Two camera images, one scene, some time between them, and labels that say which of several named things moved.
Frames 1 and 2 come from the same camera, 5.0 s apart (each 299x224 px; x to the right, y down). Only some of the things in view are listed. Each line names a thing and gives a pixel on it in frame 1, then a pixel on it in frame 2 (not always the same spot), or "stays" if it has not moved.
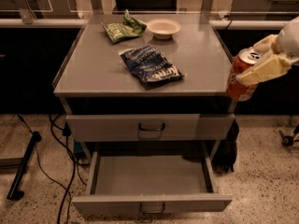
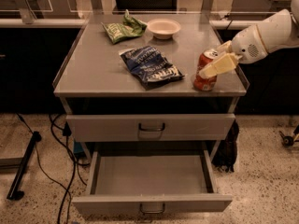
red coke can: [241, 91] -> [206, 60]
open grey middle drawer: [149, 183] stays
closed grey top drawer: [161, 127] stays
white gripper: [290, 38] -> [248, 46]
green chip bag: [130, 27] stays
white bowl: [163, 28] stays
